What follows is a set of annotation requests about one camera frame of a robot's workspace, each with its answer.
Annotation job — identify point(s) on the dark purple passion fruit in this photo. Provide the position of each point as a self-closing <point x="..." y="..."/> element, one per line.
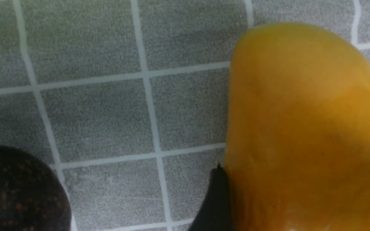
<point x="31" y="196"/>

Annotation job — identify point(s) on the orange yellow mango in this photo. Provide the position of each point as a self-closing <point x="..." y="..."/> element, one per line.
<point x="297" y="150"/>

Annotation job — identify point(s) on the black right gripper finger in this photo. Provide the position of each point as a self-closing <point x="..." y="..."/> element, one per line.
<point x="215" y="211"/>

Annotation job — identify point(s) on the grey checked tablecloth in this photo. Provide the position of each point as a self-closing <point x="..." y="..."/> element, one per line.
<point x="126" y="99"/>

